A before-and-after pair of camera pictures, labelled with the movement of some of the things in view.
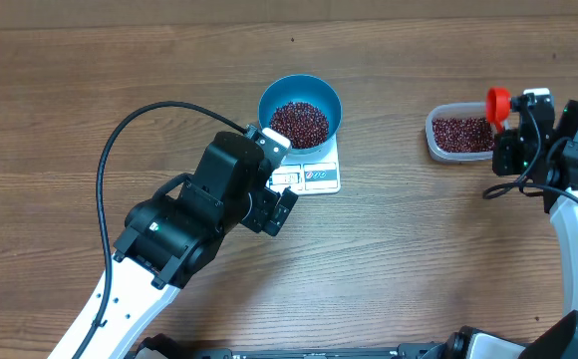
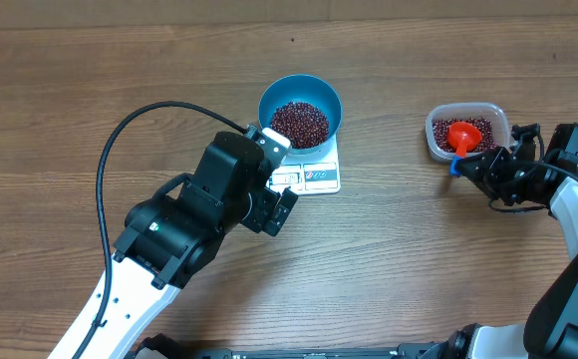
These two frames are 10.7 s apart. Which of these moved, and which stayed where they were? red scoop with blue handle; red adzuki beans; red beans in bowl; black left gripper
Moved: red scoop with blue handle
Stayed: black left gripper; red adzuki beans; red beans in bowl
